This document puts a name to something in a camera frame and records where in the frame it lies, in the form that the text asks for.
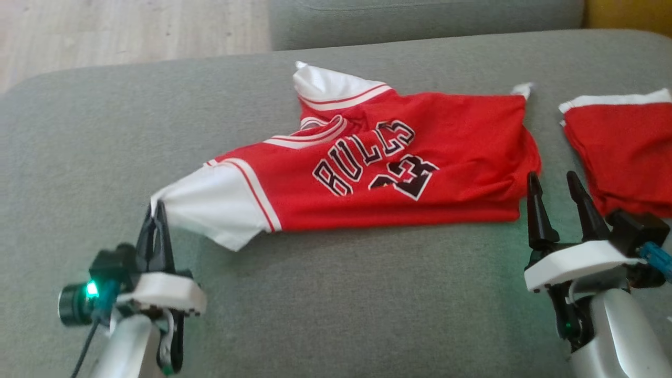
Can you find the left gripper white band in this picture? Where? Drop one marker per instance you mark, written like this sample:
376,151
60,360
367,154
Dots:
168,294

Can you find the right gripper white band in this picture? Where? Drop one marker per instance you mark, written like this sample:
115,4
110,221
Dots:
577,262

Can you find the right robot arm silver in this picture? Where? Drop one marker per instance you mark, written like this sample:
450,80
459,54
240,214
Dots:
625,336

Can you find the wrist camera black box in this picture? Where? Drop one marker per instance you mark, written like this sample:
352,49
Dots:
113,268
638,231

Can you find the grey sofa back cushion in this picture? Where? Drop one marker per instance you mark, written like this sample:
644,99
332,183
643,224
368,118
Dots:
420,21

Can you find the red shorts white waistband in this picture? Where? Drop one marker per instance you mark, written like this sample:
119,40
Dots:
625,147

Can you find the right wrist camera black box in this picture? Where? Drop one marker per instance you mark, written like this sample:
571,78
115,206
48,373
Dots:
638,231

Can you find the grey sofa seat cushion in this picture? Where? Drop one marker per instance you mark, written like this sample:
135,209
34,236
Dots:
105,131

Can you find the red white basketball jersey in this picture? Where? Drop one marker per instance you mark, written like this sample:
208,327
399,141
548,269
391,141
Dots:
462,152

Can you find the yellow cushion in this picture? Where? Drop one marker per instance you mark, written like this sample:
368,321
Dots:
630,13

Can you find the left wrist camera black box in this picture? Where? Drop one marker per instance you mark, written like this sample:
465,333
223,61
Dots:
113,268

